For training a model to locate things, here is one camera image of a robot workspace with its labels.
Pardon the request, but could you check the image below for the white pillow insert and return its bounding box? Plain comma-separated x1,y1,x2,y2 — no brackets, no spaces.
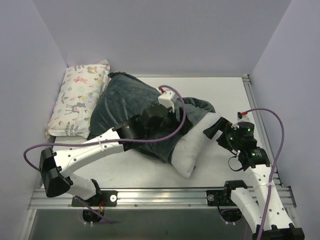
171,112,221,179

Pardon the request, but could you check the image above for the zebra pillowcase with grey lining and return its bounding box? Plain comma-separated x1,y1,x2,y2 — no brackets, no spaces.
87,72,216,163

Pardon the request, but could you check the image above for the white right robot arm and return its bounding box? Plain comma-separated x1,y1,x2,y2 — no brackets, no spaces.
203,113,305,240

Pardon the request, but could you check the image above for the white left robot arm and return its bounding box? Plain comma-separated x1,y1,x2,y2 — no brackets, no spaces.
39,103,193,206

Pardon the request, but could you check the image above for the floral animal print pillow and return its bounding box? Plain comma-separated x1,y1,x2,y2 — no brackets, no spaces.
45,59,110,139

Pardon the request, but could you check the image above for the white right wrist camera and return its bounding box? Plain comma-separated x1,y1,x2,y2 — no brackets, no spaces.
236,112,251,124

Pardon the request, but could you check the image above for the thin black cable loop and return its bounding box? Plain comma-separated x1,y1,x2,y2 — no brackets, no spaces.
227,156,245,172

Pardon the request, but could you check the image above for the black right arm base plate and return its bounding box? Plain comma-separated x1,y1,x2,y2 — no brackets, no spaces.
206,190,236,207

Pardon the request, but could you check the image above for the aluminium front rail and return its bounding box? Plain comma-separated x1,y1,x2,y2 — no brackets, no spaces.
27,187,297,210

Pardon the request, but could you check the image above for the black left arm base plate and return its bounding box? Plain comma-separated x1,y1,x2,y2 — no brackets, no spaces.
71,190,118,207

